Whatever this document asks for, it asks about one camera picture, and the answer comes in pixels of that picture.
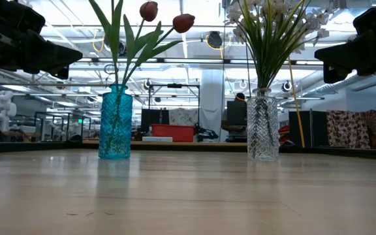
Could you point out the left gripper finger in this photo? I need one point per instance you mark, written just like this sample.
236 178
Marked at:
54 57

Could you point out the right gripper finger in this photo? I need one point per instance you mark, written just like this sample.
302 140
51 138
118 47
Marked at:
341 57

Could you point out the small black robot arm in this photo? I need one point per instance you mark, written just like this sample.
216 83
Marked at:
206 133

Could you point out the blue glass vase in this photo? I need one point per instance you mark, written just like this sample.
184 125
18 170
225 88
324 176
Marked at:
116 130

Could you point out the clear glass vase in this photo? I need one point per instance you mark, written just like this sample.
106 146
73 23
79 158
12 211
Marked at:
263 130

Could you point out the patterned fabric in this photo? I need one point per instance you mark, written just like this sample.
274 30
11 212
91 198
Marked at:
348 129

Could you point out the black cabinet panel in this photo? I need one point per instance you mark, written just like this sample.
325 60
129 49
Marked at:
315 129

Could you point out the black vertical pole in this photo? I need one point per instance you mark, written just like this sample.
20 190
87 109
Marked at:
28 147

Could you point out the person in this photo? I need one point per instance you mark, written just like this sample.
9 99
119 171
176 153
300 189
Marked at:
239 97

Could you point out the black monitor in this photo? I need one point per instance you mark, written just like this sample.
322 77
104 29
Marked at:
237 114
152 119

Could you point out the white flat box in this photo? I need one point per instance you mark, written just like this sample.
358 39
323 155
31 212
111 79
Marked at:
157 139

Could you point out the red plastic bin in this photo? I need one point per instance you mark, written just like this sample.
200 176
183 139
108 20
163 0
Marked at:
173 133

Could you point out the white cloth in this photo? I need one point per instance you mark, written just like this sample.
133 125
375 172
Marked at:
188 115

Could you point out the black camera rig frame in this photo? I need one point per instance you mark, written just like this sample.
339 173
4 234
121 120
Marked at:
174 85

